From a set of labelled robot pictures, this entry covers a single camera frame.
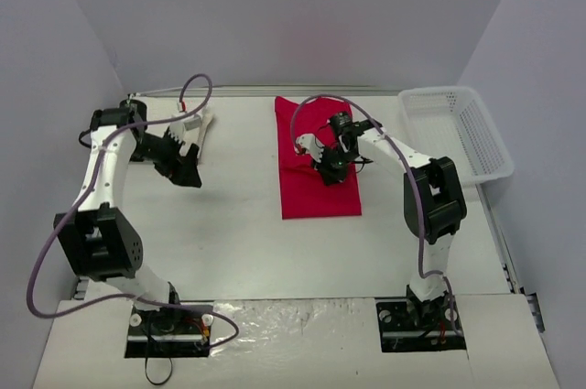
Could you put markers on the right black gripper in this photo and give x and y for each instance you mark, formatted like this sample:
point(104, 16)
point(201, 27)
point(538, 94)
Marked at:
point(330, 166)

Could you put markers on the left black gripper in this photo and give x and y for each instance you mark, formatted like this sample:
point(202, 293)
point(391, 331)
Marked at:
point(172, 158)

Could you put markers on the red t shirt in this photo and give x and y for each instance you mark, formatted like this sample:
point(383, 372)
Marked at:
point(302, 191)

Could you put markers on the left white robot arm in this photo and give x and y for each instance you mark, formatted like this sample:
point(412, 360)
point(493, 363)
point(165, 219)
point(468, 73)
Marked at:
point(97, 239)

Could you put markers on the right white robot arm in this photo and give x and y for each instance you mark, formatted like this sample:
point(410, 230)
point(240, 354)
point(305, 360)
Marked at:
point(433, 201)

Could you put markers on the white plastic basket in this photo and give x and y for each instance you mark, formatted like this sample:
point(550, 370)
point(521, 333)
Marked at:
point(452, 121)

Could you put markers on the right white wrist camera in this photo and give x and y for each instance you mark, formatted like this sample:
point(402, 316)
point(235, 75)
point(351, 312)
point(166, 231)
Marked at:
point(310, 145)

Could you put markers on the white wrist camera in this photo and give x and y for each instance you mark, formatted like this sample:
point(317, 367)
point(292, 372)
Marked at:
point(310, 145)
point(185, 130)

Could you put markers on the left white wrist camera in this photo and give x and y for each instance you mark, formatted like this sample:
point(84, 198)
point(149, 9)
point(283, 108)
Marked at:
point(185, 130)

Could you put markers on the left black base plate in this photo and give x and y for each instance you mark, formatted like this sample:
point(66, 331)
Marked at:
point(169, 333)

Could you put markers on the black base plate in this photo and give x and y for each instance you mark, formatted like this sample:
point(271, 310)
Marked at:
point(401, 330)
point(169, 333)

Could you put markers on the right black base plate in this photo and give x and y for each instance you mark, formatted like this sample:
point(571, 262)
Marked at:
point(401, 330)

